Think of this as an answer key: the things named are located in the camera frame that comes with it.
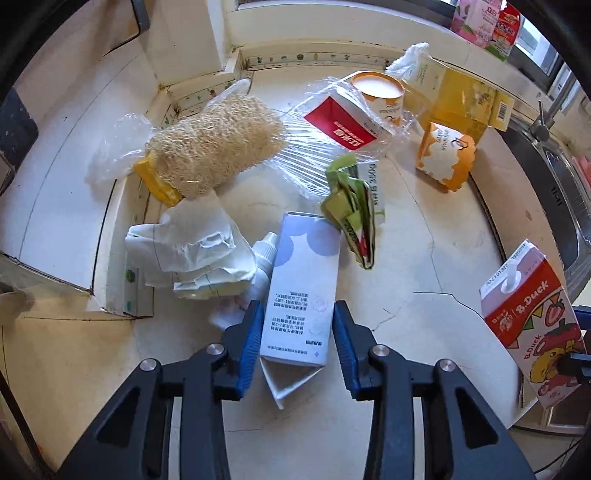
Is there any strawberry print milk carton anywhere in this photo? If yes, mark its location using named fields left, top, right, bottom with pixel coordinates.
left=479, top=239, right=587, bottom=411

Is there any orange and white paper cup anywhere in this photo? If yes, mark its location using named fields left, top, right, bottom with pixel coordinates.
left=348, top=71, right=407, bottom=127

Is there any red and white box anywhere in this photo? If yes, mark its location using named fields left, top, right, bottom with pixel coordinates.
left=304, top=95, right=393, bottom=153

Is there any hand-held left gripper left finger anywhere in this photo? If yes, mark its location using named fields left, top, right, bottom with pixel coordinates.
left=55, top=300, right=266, bottom=480

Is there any yellow card packaging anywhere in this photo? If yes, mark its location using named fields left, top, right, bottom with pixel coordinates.
left=134, top=154, right=185, bottom=208

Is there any steel sink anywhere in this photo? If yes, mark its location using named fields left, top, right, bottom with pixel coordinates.
left=503, top=124, right=591, bottom=301

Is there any yellow carton box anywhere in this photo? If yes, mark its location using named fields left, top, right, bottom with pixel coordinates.
left=402, top=55, right=515, bottom=144

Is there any green crumpled wrapper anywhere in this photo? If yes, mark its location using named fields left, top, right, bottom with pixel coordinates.
left=321, top=154, right=377, bottom=271

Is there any white and blue box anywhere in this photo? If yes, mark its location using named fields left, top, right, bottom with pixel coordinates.
left=259, top=211, right=342, bottom=411

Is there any printed edge tape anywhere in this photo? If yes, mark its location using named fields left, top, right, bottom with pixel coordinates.
left=159, top=46, right=402, bottom=112

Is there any beige loofah sponge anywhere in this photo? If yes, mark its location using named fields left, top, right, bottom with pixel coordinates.
left=145, top=95, right=286, bottom=198

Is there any steel faucet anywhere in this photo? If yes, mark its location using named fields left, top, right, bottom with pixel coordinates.
left=526, top=60, right=583, bottom=141

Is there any crumpled white tissue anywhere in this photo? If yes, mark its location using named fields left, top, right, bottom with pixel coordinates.
left=124, top=191, right=257, bottom=301

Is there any crumpled white plastic bag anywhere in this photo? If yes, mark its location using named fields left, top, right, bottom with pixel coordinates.
left=385, top=42, right=432, bottom=84

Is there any clear plastic bag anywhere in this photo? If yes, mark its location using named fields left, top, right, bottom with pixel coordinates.
left=88, top=78, right=252, bottom=185

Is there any red packet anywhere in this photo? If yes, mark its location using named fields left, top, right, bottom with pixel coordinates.
left=489, top=2, right=522, bottom=61

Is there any pink packet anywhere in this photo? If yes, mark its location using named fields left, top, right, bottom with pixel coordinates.
left=451, top=0, right=499, bottom=47

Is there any white packet with green print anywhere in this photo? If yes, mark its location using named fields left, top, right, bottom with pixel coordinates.
left=353, top=161, right=387, bottom=236

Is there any small white bottle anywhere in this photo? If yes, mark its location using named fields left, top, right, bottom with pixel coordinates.
left=249, top=232, right=280, bottom=305

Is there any brown cardboard sheet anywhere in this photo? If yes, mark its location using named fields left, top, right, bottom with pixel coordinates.
left=464, top=122, right=578, bottom=416

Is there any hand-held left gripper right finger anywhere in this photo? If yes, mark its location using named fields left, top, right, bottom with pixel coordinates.
left=332, top=300, right=539, bottom=480

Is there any clear plastic wrap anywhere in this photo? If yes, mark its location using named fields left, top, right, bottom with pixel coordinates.
left=272, top=76, right=416, bottom=201

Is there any orange and white cup sleeve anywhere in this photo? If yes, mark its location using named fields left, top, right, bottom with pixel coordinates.
left=414, top=121, right=477, bottom=192

